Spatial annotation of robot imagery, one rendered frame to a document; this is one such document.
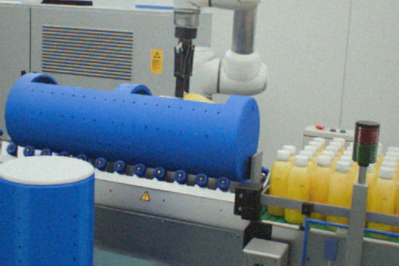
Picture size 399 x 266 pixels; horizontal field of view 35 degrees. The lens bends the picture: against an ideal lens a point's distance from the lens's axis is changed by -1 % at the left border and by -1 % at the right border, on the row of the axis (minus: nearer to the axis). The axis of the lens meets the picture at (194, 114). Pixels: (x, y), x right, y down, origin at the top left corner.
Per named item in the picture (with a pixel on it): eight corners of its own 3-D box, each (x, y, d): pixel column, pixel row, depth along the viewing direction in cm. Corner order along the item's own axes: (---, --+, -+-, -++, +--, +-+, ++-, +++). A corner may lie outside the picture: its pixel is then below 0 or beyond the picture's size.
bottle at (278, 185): (271, 208, 202) (276, 151, 199) (292, 213, 199) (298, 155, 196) (263, 214, 196) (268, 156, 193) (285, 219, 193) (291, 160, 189)
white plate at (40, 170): (105, 177, 178) (105, 181, 179) (80, 153, 203) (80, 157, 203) (4, 184, 167) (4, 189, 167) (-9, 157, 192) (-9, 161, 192)
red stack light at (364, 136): (354, 137, 165) (356, 122, 164) (379, 140, 163) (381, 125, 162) (351, 142, 159) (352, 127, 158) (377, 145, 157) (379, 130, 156)
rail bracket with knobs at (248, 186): (241, 211, 199) (243, 179, 197) (263, 214, 196) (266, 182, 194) (231, 220, 190) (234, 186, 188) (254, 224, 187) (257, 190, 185)
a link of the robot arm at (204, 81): (180, 90, 296) (183, 43, 292) (219, 94, 294) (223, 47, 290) (174, 96, 281) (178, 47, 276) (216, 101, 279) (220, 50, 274)
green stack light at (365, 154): (352, 156, 166) (354, 138, 165) (377, 159, 163) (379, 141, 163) (349, 161, 160) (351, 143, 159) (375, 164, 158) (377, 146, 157)
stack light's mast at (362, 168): (351, 179, 167) (356, 118, 164) (375, 182, 165) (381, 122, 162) (347, 184, 161) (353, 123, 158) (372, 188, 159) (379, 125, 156)
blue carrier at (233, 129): (49, 137, 257) (47, 67, 251) (258, 168, 227) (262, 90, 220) (5, 156, 231) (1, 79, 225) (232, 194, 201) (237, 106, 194)
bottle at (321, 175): (301, 219, 194) (306, 160, 190) (316, 215, 198) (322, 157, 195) (319, 226, 188) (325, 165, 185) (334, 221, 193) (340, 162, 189)
